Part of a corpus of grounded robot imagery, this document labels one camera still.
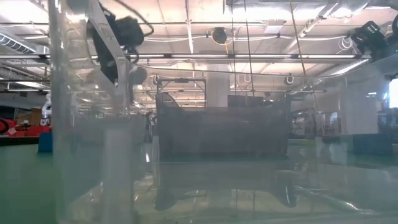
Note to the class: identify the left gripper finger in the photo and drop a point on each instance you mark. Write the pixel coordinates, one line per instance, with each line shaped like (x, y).
(111, 68)

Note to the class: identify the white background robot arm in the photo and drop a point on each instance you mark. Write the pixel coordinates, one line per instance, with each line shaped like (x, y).
(46, 109)

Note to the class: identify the long ceiling light bar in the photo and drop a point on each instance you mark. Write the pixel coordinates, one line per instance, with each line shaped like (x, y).
(199, 56)

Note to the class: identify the clear plastic bin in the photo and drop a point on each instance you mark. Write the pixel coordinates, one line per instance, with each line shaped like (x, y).
(124, 146)
(59, 124)

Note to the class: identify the cardboard box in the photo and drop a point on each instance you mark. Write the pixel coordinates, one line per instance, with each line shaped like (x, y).
(29, 117)

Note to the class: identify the blue rectangular block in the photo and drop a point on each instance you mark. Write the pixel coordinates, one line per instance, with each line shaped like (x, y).
(45, 143)

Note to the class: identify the red equipment cart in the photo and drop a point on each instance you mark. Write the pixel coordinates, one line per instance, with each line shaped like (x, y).
(31, 130)

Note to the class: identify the white building column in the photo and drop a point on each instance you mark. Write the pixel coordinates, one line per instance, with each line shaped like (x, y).
(218, 90)

